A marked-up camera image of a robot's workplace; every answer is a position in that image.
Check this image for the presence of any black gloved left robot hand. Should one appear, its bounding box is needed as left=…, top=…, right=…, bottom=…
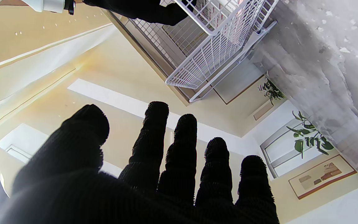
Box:
left=0, top=101, right=280, bottom=224

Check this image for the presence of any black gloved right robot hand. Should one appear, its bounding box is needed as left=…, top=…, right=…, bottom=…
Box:
left=83, top=0, right=198, bottom=26

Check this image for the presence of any white wire drawer basket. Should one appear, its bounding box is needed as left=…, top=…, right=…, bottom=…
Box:
left=166, top=0, right=274, bottom=91

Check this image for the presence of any small green plant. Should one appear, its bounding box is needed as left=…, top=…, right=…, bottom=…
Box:
left=258, top=78, right=286, bottom=105

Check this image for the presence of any large green leafy plant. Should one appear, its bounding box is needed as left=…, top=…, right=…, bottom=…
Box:
left=286, top=110, right=335, bottom=159

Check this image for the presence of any wood-topped white wire organizer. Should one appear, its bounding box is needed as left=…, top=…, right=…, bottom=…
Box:
left=101, top=0, right=279, bottom=107

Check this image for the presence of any tall framed wall picture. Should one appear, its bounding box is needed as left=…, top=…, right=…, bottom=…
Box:
left=288, top=155, right=357, bottom=199

